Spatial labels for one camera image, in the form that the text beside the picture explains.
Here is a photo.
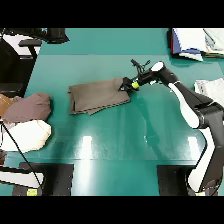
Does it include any mauve garment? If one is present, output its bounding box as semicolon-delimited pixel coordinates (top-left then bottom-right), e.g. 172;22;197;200
2;92;52;124

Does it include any brown garment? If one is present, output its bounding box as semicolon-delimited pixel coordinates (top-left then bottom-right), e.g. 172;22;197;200
0;93;15;118

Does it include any pale green garment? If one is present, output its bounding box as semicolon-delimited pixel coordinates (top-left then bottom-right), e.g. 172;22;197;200
203;28;224;56

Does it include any grey-brown T-shirt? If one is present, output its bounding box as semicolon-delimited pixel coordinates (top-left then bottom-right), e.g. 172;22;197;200
68;77;132;116

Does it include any cream white garment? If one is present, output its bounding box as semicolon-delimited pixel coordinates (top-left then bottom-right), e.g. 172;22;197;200
0;119;53;154

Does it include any dark blue garment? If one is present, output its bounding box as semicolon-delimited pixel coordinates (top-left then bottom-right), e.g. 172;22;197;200
170;29;205;62

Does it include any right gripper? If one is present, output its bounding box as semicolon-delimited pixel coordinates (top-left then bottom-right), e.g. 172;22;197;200
119;76;141;94

